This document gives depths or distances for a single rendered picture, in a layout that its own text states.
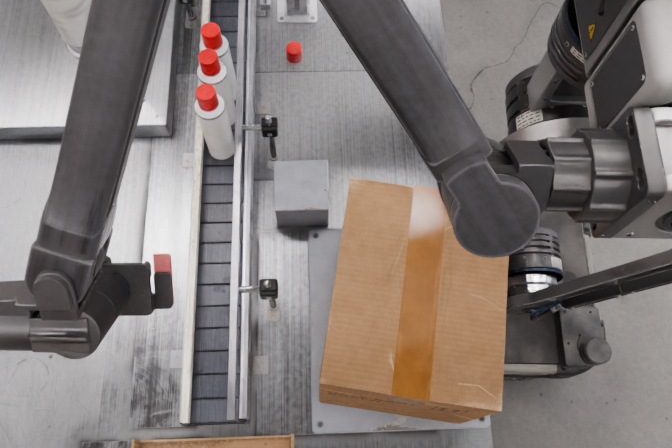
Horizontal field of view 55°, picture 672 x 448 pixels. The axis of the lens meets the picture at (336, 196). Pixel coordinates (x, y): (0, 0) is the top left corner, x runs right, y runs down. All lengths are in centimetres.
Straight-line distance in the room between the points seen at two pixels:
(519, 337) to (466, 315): 95
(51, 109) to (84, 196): 77
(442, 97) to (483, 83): 188
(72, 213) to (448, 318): 51
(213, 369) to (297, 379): 15
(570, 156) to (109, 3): 40
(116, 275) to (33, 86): 71
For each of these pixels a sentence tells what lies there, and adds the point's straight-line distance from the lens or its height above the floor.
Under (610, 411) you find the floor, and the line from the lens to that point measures 217.
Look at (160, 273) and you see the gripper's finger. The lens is 80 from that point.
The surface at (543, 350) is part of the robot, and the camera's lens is 187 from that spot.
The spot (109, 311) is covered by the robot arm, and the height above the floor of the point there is 130.
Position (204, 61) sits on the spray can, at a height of 108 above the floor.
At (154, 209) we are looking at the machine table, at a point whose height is 83.
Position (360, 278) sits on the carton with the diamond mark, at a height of 112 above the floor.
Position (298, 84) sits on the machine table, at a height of 83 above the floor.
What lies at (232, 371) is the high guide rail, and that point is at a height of 96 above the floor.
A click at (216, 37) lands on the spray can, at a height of 108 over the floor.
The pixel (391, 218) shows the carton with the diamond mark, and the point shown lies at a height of 112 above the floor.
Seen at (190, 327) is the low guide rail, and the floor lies 92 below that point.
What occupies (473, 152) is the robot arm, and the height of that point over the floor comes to 149.
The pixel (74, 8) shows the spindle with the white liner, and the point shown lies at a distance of 131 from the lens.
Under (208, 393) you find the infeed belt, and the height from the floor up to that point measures 88.
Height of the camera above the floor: 199
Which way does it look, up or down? 67 degrees down
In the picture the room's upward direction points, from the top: 4 degrees clockwise
